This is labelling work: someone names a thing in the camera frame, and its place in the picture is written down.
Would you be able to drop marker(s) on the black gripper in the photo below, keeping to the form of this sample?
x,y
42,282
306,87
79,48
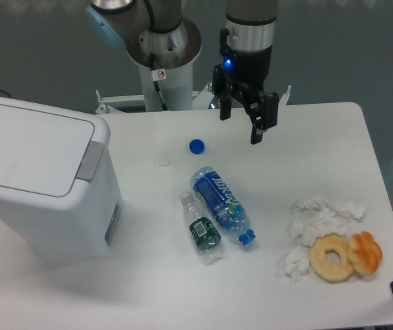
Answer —
x,y
241,77

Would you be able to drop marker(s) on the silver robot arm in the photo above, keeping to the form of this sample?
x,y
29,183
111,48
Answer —
x,y
251,22

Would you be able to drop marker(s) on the white trash can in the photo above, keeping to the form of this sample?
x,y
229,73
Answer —
x,y
58,186

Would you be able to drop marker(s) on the blue bottle cap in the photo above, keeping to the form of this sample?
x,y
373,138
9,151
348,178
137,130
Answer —
x,y
196,146

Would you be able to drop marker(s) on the white bottle cap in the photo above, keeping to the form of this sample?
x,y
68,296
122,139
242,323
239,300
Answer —
x,y
164,161

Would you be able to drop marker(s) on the blue label plastic bottle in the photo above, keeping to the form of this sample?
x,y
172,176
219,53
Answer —
x,y
222,204

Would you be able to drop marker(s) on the crumpled white tissue large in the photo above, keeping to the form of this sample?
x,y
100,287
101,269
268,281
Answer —
x,y
317,216

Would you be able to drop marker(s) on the green label plastic bottle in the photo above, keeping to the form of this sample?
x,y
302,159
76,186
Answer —
x,y
207,240

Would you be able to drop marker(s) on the crumpled white tissue small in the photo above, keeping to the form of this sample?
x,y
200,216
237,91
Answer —
x,y
296,264

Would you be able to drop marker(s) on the orange glazed bread roll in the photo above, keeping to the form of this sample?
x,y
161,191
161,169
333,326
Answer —
x,y
364,253

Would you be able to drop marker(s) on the metal table frame bracket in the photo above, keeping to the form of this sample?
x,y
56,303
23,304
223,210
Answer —
x,y
203,99

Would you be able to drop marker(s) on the ring donut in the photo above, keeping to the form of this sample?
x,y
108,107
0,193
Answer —
x,y
328,257

